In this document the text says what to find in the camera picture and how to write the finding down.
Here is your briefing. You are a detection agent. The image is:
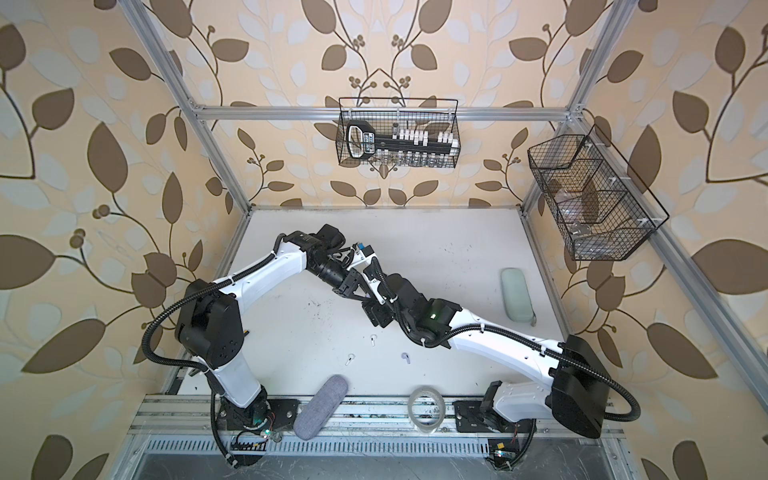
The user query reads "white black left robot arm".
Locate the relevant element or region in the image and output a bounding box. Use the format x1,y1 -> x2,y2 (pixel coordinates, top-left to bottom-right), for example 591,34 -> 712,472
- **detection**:
141,224 -> 375,410

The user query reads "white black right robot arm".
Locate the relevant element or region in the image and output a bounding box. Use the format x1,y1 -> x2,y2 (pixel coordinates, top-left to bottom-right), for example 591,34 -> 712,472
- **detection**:
362,269 -> 642,438

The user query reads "grey fabric glasses case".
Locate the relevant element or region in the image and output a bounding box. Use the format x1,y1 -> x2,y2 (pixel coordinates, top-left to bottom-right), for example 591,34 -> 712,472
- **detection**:
293,375 -> 349,441

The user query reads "green glasses case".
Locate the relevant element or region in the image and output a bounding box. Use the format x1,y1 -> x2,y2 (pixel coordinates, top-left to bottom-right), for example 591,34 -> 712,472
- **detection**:
500,268 -> 537,326

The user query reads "clear tape roll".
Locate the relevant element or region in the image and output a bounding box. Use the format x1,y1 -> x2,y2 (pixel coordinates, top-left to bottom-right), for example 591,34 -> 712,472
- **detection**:
407,386 -> 447,435

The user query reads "black tool with white sockets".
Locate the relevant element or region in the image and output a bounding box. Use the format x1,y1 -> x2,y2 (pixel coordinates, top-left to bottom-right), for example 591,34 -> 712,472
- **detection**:
336,120 -> 461,160

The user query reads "black wire basket back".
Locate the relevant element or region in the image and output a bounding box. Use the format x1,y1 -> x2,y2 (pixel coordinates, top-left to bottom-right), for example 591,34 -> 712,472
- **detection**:
335,95 -> 462,170

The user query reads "black wire basket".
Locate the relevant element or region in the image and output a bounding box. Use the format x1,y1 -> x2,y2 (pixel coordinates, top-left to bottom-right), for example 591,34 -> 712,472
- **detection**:
335,95 -> 462,170
527,126 -> 670,261

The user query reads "black wire basket right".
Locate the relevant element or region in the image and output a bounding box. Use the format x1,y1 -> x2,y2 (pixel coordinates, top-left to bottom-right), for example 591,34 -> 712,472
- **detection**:
527,126 -> 670,261

